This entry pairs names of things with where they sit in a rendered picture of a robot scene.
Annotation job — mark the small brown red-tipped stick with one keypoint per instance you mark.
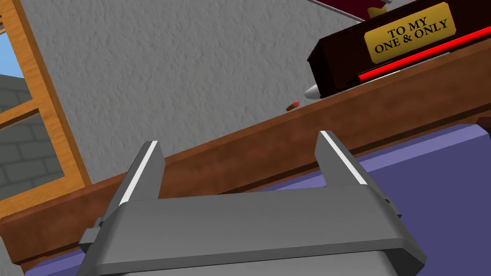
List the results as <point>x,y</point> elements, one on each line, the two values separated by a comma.
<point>293,106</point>

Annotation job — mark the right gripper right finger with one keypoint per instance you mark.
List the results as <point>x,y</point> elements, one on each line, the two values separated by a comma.
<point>337,163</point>

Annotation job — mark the purple chair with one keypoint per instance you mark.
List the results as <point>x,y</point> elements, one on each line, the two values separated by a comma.
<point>433,191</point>

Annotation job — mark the dark brown plaque box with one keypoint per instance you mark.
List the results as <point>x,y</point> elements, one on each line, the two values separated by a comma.
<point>345,57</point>

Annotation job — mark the wooden framed window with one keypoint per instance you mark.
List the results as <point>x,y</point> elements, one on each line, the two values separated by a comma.
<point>34,115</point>

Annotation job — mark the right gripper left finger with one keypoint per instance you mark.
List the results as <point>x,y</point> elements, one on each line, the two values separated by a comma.
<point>147,172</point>

